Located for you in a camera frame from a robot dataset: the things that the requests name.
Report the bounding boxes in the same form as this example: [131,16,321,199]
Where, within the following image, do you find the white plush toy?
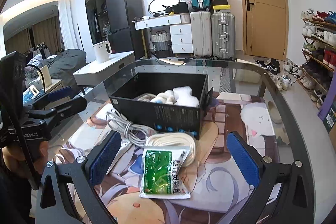
[150,90,177,105]

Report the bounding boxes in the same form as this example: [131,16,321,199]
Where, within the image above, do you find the white foam piece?
[173,86,199,107]

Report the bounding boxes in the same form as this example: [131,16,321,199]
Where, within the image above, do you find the person's left hand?
[2,141,49,178]

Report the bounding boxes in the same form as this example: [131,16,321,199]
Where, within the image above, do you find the white side table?
[73,51,135,87]

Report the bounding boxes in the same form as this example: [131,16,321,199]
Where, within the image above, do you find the white electric kettle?
[93,40,112,63]

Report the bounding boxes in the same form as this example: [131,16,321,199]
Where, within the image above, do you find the anime printed desk mat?
[52,91,292,224]

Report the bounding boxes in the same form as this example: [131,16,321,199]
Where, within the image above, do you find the green and white packet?
[139,146,191,200]

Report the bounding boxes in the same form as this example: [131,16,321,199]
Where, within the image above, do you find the black refrigerator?
[106,0,145,59]

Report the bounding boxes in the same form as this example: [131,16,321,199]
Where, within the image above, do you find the woven laundry basket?
[150,30,172,58]

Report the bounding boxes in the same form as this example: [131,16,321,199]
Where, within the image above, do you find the black cardboard box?
[104,72,213,140]

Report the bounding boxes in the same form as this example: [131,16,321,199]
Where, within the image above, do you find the oval mirror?
[147,0,180,15]

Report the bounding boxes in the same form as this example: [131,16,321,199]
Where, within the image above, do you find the white dressing desk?
[134,13,194,57]

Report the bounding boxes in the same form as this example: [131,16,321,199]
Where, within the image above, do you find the wooden shoe rack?
[299,9,335,109]

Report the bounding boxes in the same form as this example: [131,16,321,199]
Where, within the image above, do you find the white suitcase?
[190,11,212,57]

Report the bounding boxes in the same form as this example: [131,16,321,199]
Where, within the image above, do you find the silver suitcase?
[211,12,236,60]

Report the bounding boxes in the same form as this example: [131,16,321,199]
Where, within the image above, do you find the wooden door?
[242,0,288,60]

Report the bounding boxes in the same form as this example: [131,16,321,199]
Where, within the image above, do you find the black camera cable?
[4,63,47,191]

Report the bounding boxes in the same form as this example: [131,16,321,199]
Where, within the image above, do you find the white coiled cable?
[105,108,158,148]

